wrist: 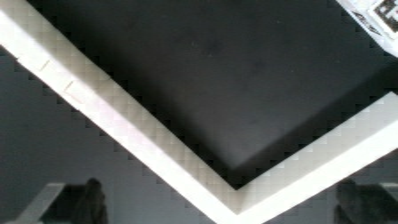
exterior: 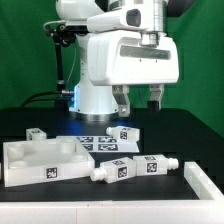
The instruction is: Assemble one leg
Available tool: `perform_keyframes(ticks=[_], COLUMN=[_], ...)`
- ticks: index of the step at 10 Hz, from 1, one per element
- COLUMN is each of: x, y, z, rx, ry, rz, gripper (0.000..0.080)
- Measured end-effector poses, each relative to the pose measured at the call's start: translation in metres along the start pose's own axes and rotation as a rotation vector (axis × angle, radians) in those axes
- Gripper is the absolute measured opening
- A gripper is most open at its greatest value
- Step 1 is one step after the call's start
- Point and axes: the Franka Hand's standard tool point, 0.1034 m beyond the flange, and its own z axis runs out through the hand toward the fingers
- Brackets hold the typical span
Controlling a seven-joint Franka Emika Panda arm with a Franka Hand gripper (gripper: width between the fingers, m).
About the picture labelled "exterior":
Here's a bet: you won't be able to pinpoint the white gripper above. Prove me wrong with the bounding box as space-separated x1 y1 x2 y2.
87 33 179 117

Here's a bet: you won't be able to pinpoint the white square table top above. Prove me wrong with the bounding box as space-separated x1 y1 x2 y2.
3 137 95 187

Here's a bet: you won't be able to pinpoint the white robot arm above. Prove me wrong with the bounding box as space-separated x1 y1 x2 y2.
56 0 179 121

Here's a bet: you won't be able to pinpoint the white sheet with tags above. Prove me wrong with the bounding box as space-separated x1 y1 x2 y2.
57 136 139 153

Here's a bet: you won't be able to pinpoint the white L-shaped fence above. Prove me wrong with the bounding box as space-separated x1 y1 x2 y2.
0 162 224 224

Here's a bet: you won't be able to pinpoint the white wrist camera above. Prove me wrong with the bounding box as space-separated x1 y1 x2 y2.
87 5 153 33

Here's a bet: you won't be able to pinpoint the black camera stand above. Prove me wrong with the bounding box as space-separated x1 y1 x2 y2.
43 21 75 111

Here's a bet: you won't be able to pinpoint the black cables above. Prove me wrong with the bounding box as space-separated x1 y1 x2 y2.
20 89 75 108

